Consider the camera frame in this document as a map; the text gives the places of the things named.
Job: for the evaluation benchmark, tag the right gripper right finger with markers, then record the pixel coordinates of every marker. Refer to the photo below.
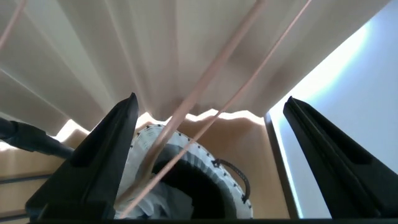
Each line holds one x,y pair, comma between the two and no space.
351,186

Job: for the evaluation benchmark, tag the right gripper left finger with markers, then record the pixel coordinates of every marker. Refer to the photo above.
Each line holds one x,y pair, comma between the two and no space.
84,186

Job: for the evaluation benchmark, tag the black clothes rack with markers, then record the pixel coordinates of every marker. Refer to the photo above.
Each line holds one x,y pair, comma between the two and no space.
31,140

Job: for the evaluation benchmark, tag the white laundry basket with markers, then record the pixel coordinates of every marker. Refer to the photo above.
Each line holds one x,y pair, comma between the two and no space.
224,177

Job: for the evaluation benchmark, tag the beige curtain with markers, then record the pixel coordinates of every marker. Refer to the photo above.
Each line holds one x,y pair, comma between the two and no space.
93,46

